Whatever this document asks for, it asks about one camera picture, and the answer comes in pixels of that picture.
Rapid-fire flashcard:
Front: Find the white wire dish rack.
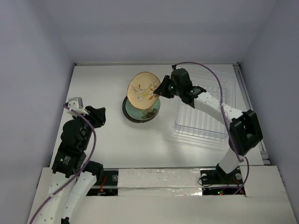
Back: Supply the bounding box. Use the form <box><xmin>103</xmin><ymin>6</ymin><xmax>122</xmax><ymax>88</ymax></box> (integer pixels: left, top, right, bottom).
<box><xmin>174</xmin><ymin>70</ymin><xmax>236</xmax><ymax>142</ymax></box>

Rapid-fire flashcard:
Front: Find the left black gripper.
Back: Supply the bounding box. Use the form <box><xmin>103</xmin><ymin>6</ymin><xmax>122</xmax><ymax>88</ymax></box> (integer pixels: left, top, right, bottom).
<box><xmin>73</xmin><ymin>105</ymin><xmax>106</xmax><ymax>148</ymax></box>

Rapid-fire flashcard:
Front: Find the light green plate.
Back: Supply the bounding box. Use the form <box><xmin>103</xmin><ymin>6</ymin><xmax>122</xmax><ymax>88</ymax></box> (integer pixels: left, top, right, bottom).
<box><xmin>125</xmin><ymin>97</ymin><xmax>161</xmax><ymax>120</ymax></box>

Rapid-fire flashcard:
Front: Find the beige bird plate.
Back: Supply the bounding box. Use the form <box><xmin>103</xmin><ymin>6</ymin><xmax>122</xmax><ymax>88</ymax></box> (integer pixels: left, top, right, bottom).
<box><xmin>127</xmin><ymin>71</ymin><xmax>161</xmax><ymax>110</ymax></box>

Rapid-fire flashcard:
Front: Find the dark teal glazed plate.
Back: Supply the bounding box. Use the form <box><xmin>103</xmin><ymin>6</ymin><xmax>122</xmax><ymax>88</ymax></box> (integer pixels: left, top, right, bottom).
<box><xmin>122</xmin><ymin>96</ymin><xmax>162</xmax><ymax>123</ymax></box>

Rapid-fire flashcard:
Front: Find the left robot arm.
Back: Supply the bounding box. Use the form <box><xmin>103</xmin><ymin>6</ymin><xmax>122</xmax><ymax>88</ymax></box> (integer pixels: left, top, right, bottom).
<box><xmin>29</xmin><ymin>103</ymin><xmax>106</xmax><ymax>224</ymax></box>

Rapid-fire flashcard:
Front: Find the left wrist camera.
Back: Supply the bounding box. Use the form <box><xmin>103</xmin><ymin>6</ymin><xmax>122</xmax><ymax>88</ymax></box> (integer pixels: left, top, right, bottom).
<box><xmin>65</xmin><ymin>97</ymin><xmax>88</xmax><ymax>117</ymax></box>

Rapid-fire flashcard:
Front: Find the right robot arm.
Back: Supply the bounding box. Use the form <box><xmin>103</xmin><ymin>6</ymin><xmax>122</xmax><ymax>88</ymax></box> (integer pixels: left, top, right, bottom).
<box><xmin>154</xmin><ymin>68</ymin><xmax>263</xmax><ymax>183</ymax></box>

